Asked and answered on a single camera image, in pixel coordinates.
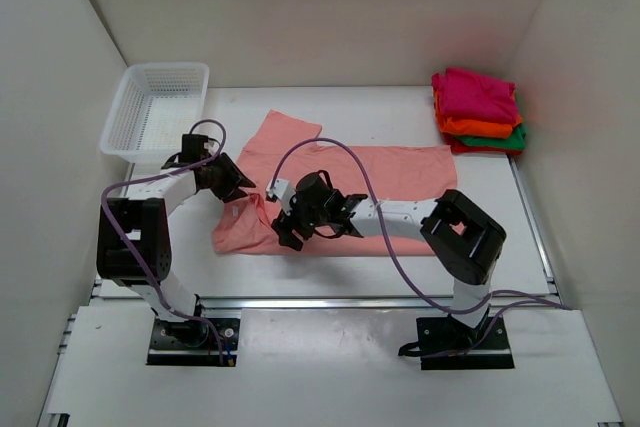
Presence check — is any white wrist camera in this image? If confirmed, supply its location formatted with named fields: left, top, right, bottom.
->
left=203, top=140, right=218, bottom=156
left=266, top=178, right=296, bottom=215

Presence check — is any white perforated plastic basket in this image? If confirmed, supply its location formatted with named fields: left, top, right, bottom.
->
left=99, top=62, right=210, bottom=164

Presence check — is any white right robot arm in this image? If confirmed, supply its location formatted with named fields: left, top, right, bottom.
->
left=266, top=170, right=506, bottom=330

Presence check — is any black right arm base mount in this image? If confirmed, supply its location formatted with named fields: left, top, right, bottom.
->
left=398, top=315, right=515, bottom=371

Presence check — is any folded green t-shirt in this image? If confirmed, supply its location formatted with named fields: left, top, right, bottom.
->
left=456, top=124, right=527, bottom=155

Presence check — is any aluminium table rail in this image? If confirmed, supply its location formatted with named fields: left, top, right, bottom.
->
left=89, top=154, right=561, bottom=313

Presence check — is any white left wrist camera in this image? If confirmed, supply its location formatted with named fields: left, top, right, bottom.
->
left=203, top=140, right=218, bottom=156

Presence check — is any folded red t-shirt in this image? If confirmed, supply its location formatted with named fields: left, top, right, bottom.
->
left=441, top=132, right=524, bottom=156

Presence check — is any salmon pink t-shirt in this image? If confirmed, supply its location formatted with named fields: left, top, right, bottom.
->
left=212, top=111, right=457, bottom=255

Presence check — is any folded orange t-shirt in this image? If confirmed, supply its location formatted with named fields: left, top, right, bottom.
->
left=434, top=92, right=522, bottom=139

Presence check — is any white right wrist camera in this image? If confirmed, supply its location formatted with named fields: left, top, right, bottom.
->
left=266, top=178, right=296, bottom=215

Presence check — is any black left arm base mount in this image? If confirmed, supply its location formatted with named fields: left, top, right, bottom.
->
left=146, top=318, right=241, bottom=368

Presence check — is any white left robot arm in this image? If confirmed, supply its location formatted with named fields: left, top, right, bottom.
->
left=96, top=133, right=256, bottom=324

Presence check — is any folded magenta t-shirt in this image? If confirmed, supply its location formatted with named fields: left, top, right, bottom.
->
left=431, top=68, right=519, bottom=124

